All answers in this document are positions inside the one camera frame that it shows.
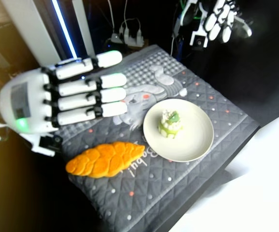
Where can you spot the orange braided toy bread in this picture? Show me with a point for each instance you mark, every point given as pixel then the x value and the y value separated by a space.
pixel 105 159

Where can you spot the blue light strip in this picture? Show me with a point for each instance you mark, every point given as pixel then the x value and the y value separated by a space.
pixel 64 26

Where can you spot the cream round plate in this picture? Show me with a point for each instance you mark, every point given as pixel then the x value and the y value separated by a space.
pixel 195 135

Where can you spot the grey quilt with bear print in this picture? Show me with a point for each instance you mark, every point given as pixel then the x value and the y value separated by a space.
pixel 153 188

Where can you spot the green white toy cake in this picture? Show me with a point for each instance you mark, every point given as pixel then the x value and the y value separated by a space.
pixel 170 124

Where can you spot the white power strip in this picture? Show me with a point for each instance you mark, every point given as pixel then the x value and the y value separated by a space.
pixel 129 41

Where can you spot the white pillar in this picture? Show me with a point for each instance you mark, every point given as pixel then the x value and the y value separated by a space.
pixel 35 29

